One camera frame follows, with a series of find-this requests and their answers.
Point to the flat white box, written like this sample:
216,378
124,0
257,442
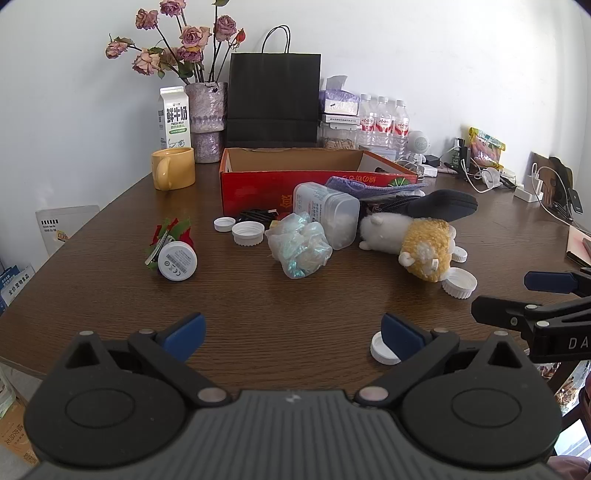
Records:
340,119

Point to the clear plastic container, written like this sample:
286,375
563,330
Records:
328,212

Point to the clear jar of seeds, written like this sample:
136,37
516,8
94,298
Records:
339,137

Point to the pink notebook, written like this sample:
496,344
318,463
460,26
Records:
579,244

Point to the small spray bottle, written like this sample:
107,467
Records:
457,154

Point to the white yellow plush toy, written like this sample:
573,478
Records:
415,242

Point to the purple textured vase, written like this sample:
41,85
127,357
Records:
207,115

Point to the blue white carton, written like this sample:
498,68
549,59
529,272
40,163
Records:
14,284

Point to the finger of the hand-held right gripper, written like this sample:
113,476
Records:
496,309
549,281

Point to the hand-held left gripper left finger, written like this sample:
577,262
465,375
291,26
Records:
184,337

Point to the white charger block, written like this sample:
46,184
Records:
526,193

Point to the small white bottle cap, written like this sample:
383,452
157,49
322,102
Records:
224,224

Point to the grey tin box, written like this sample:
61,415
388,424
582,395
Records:
381,152

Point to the red cardboard box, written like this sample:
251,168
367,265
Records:
258,191

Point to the clear plastic bag bundle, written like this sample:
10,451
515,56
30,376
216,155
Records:
300,249

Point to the black power adapter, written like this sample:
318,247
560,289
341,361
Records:
432,160

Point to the dried pink rose bouquet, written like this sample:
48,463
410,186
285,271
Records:
191,37

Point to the red green fabric flower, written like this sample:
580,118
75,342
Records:
173,228

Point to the white milk carton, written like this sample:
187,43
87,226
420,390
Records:
175,115

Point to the large ridged white cap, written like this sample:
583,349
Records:
248,233

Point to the white round jar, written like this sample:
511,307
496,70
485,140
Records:
178,261

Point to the yellow pink snack bag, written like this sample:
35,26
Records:
485,147

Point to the dark grey pouch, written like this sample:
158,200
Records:
443,205

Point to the white round desk gadget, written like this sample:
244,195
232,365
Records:
418,141

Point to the black paper bag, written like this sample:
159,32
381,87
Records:
272,92

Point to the purple tissue pack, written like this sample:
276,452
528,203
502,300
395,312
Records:
339,99

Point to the brown cardboard carton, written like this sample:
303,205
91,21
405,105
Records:
14,434

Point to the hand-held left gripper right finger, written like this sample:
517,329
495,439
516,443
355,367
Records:
401,337

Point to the yellow ceramic mug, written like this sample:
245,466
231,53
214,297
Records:
178,168

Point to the white paper pamphlet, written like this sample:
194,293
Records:
64,226

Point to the wooden phone stand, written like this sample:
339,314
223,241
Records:
545,177

